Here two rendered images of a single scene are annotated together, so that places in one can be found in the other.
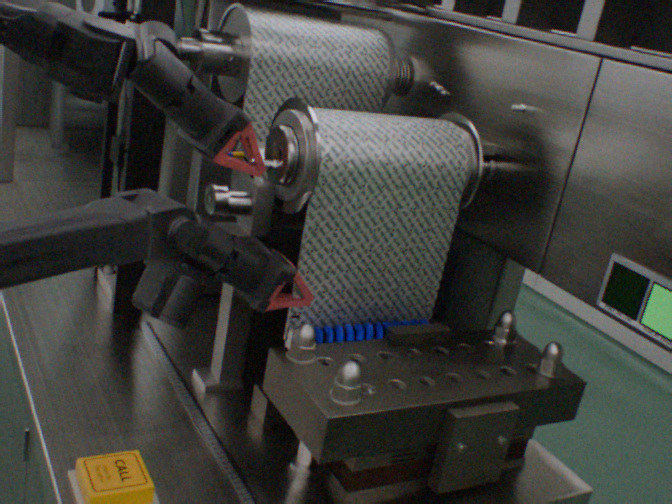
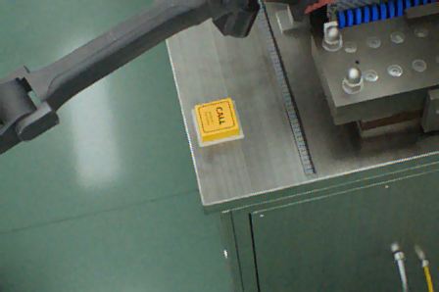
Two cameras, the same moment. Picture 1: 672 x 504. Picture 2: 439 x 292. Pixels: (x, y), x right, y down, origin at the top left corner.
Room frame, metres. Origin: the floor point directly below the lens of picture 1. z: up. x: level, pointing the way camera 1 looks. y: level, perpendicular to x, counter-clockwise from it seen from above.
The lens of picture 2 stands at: (-0.09, -0.23, 2.33)
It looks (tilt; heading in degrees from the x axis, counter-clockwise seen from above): 59 degrees down; 29
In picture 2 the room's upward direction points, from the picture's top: 10 degrees counter-clockwise
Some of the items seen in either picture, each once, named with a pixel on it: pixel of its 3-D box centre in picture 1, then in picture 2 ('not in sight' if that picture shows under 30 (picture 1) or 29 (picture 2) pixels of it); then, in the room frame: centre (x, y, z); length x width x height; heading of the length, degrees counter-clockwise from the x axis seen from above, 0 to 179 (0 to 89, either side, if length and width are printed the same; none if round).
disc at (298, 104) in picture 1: (291, 155); not in sight; (0.96, 0.08, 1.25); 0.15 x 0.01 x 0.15; 32
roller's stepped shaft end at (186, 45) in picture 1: (176, 48); not in sight; (1.13, 0.28, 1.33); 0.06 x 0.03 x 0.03; 122
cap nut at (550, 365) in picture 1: (552, 357); not in sight; (0.94, -0.31, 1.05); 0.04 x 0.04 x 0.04
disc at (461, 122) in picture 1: (447, 165); not in sight; (1.10, -0.13, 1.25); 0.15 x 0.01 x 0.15; 32
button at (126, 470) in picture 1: (114, 480); (217, 120); (0.70, 0.19, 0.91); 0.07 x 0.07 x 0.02; 32
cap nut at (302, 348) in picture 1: (303, 341); (332, 35); (0.85, 0.02, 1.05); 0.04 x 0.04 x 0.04
